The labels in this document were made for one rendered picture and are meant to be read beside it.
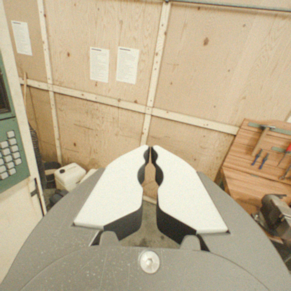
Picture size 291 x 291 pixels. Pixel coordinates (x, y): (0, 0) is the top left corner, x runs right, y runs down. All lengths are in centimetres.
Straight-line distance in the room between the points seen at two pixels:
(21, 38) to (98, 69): 96
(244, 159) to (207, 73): 87
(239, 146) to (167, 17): 126
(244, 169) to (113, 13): 187
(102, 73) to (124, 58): 28
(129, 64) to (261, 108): 124
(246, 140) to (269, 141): 17
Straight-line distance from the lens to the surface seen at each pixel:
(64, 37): 204
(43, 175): 122
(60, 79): 212
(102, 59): 178
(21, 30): 243
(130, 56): 166
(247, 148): 167
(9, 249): 132
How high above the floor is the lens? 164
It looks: 27 degrees down
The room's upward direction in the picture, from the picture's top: 10 degrees clockwise
